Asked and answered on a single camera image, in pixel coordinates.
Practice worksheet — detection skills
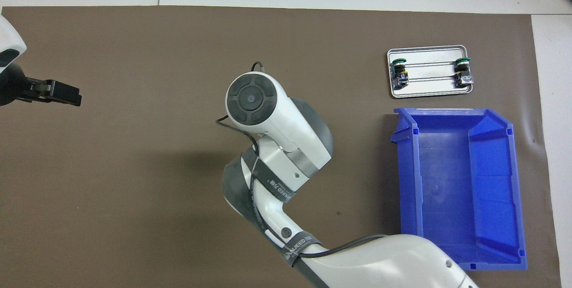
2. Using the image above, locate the blue plastic storage bin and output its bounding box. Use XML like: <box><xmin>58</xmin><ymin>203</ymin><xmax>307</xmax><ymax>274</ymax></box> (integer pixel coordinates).
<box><xmin>390</xmin><ymin>108</ymin><xmax>528</xmax><ymax>271</ymax></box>

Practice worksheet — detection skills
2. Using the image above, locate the silver metal tray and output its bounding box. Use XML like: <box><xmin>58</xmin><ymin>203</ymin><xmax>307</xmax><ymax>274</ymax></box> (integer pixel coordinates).
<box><xmin>387</xmin><ymin>45</ymin><xmax>474</xmax><ymax>99</ymax></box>

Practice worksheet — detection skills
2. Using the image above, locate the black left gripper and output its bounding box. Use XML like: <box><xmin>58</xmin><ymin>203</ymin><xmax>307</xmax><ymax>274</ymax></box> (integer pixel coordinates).
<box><xmin>0</xmin><ymin>63</ymin><xmax>82</xmax><ymax>107</ymax></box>

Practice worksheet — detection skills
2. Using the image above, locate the brown table mat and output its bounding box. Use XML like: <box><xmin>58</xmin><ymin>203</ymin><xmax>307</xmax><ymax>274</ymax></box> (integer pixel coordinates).
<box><xmin>0</xmin><ymin>6</ymin><xmax>563</xmax><ymax>288</ymax></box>

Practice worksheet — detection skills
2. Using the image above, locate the green push button switch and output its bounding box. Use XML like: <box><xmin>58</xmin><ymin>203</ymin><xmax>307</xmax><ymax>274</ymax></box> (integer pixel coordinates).
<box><xmin>390</xmin><ymin>58</ymin><xmax>410</xmax><ymax>90</ymax></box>
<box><xmin>454</xmin><ymin>57</ymin><xmax>474</xmax><ymax>88</ymax></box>

